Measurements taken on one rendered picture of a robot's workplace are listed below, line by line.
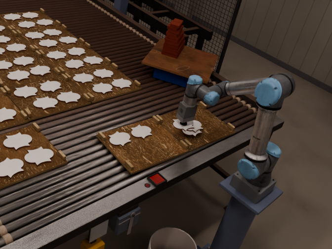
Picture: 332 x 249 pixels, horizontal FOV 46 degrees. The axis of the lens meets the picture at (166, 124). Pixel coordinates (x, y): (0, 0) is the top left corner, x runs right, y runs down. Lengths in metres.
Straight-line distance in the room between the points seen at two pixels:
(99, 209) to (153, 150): 0.52
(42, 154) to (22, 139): 0.15
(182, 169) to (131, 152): 0.29
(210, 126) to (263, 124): 0.72
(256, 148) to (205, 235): 1.33
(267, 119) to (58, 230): 1.04
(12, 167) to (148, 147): 0.73
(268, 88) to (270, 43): 4.48
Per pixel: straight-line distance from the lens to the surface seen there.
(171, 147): 2.25
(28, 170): 2.01
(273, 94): 1.76
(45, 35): 3.30
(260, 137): 1.89
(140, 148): 2.19
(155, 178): 2.05
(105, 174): 2.03
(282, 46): 6.14
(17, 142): 2.16
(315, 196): 3.92
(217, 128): 2.52
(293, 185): 3.91
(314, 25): 5.89
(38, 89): 2.59
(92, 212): 1.86
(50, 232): 1.78
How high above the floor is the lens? 2.32
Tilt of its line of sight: 35 degrees down
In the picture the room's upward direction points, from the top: 14 degrees clockwise
